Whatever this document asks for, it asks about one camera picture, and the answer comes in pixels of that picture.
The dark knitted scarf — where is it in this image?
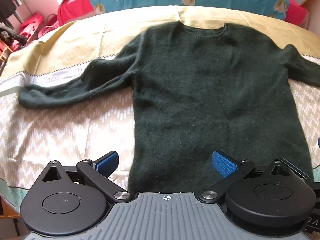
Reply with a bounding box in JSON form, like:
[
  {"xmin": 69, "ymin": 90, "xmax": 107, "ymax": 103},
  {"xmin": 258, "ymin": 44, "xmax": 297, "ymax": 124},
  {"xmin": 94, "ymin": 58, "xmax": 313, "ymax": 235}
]
[{"xmin": 0, "ymin": 21, "xmax": 27, "ymax": 47}]

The dark green knitted sweater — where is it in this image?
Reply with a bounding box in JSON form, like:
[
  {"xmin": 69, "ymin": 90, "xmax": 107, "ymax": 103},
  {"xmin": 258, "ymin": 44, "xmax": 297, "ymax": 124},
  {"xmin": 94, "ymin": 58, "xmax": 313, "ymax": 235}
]
[{"xmin": 19, "ymin": 21, "xmax": 320, "ymax": 193}]

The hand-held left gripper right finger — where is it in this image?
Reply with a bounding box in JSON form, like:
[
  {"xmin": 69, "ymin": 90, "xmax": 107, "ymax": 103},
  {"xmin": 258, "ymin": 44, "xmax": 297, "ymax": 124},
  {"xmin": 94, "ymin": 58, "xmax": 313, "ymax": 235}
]
[{"xmin": 199, "ymin": 150, "xmax": 288, "ymax": 203}]

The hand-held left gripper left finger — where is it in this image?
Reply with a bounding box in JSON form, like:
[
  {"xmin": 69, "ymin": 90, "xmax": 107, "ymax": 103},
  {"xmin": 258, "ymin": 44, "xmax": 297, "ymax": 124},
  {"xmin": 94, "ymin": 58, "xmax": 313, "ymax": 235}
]
[{"xmin": 41, "ymin": 151, "xmax": 131, "ymax": 203}]

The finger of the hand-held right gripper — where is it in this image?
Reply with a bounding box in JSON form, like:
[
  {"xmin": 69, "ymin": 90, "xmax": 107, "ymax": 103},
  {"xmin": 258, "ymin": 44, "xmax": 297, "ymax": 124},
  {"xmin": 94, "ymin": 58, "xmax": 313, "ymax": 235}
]
[{"xmin": 279, "ymin": 157, "xmax": 314, "ymax": 182}]

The beige patterned bed sheet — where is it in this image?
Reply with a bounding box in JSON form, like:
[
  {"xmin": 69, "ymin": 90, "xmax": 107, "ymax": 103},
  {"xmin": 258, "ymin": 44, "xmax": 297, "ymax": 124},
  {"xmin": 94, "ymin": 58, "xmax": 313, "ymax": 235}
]
[{"xmin": 0, "ymin": 6, "xmax": 320, "ymax": 205}]

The pink bag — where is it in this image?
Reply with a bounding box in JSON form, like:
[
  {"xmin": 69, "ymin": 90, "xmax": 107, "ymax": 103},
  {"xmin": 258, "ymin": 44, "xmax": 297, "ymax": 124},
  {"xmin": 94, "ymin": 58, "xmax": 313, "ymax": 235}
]
[{"xmin": 41, "ymin": 13, "xmax": 61, "ymax": 36}]

